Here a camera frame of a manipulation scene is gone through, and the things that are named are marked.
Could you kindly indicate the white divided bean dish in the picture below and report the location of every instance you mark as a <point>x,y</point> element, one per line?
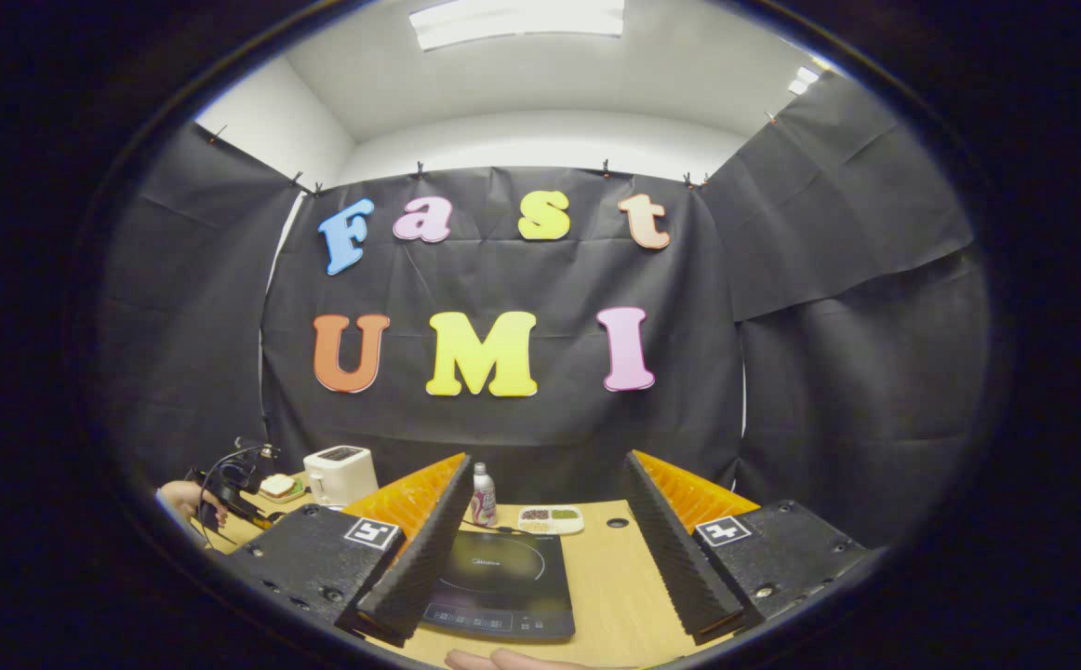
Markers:
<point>550,519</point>

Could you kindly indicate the black induction cooktop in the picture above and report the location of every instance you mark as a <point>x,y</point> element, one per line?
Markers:
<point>513,577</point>

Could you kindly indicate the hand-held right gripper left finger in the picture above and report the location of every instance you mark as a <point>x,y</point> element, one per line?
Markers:
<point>420,558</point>

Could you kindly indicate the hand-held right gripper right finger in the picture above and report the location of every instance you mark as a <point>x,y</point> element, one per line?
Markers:
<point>675,558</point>

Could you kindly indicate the long ceiling light panel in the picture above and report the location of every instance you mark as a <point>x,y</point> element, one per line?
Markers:
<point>517,20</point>

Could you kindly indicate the white toaster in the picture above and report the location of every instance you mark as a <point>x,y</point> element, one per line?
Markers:
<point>340,475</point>

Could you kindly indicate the small glass plate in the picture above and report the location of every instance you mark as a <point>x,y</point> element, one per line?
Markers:
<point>291,498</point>

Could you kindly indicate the black backdrop cloth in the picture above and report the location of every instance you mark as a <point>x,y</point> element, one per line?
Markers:
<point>503,428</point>

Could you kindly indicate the toast slice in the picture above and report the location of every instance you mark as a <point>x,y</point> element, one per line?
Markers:
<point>277,485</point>

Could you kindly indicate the small ceiling light panel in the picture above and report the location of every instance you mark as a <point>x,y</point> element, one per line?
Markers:
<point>803,80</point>

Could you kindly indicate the silver drink bottle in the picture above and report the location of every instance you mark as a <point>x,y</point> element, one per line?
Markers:
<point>484,498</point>

